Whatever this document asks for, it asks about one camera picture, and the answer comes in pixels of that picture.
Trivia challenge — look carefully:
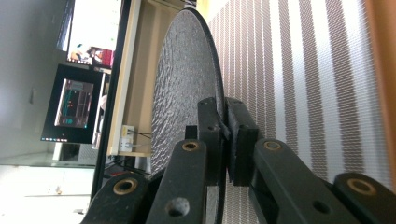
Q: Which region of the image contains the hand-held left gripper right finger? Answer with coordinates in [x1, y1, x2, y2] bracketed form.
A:
[225, 97, 260, 187]

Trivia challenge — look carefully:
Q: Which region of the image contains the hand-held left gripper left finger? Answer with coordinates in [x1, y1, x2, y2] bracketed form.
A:
[185, 96, 226, 187]

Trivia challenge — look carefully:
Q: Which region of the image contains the dark grey round plate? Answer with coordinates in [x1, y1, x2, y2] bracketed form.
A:
[149, 7, 227, 224]

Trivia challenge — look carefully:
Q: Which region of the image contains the brown wooden tray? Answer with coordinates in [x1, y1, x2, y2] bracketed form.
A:
[363, 0, 396, 191]

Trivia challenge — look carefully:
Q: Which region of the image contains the striped placemat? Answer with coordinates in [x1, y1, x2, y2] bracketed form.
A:
[206, 0, 394, 224]

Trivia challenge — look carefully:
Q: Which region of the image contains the white power strip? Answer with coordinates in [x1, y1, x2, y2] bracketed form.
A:
[120, 124, 136, 153]

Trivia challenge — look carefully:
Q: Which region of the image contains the light wooden shelf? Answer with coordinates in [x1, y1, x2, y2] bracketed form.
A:
[106, 0, 191, 158]

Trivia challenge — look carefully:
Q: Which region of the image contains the black bar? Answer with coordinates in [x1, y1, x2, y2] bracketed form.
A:
[91, 0, 133, 202]

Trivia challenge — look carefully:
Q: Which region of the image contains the black framed computer monitor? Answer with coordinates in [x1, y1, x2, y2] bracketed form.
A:
[40, 63, 105, 145]

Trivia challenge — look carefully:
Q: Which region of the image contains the bright computer monitor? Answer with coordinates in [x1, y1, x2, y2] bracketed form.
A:
[55, 0, 123, 69]

